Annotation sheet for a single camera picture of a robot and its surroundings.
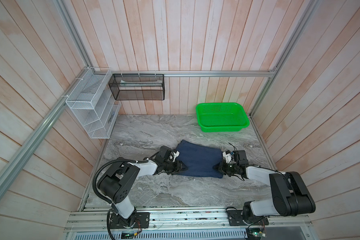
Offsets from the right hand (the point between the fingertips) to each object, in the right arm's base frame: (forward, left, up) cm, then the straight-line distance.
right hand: (214, 166), depth 91 cm
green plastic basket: (+44, -12, -1) cm, 45 cm away
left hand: (-5, +18, +3) cm, 19 cm away
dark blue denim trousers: (+4, +9, +1) cm, 10 cm away
